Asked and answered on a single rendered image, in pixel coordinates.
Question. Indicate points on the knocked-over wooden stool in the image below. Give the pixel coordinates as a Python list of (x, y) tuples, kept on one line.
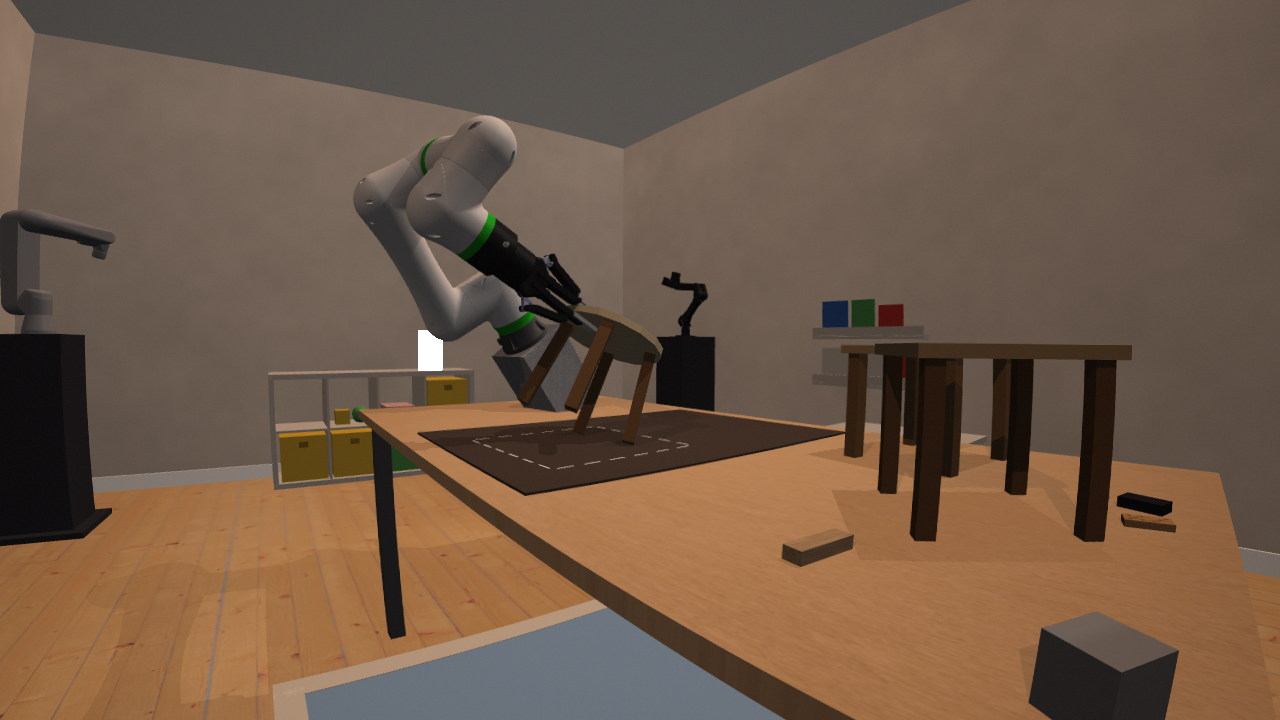
[(617, 338)]

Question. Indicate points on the dark brown rectangular mat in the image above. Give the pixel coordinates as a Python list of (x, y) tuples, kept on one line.
[(710, 437)]

